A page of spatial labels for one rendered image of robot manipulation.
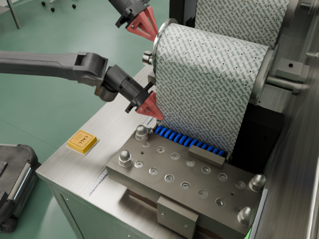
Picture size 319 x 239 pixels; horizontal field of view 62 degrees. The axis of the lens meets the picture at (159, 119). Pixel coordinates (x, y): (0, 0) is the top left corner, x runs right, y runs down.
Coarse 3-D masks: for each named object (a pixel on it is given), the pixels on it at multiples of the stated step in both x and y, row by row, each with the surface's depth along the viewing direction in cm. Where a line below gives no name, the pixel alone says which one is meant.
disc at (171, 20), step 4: (168, 20) 63; (172, 20) 65; (176, 20) 67; (164, 24) 62; (168, 24) 64; (160, 28) 62; (164, 28) 63; (160, 32) 62; (156, 36) 61; (160, 36) 62; (156, 40) 61; (156, 44) 62; (156, 48) 63; (152, 52) 62; (152, 56) 63; (152, 60) 63; (152, 64) 64; (152, 68) 65
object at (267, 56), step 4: (268, 52) 56; (272, 52) 56; (264, 56) 55; (268, 56) 55; (264, 60) 55; (268, 60) 55; (264, 64) 55; (260, 68) 55; (264, 68) 54; (260, 72) 55; (264, 72) 54; (256, 76) 55; (260, 76) 55; (256, 80) 55; (260, 80) 55; (256, 84) 56; (256, 88) 56; (252, 92) 57; (256, 92) 57; (252, 96) 59
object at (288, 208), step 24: (312, 48) 66; (312, 72) 46; (312, 96) 35; (288, 120) 56; (312, 120) 28; (288, 144) 41; (312, 144) 24; (288, 168) 32; (312, 168) 21; (288, 192) 26; (312, 192) 18; (264, 216) 36; (288, 216) 22; (312, 216) 17
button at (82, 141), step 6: (78, 132) 91; (84, 132) 91; (72, 138) 89; (78, 138) 89; (84, 138) 89; (90, 138) 89; (96, 138) 91; (72, 144) 88; (78, 144) 88; (84, 144) 88; (90, 144) 89; (78, 150) 88; (84, 150) 87
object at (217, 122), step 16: (160, 80) 68; (160, 96) 71; (176, 96) 69; (192, 96) 66; (208, 96) 63; (176, 112) 72; (192, 112) 69; (208, 112) 66; (224, 112) 64; (240, 112) 62; (176, 128) 77; (192, 128) 73; (208, 128) 70; (224, 128) 67; (208, 144) 74; (224, 144) 71
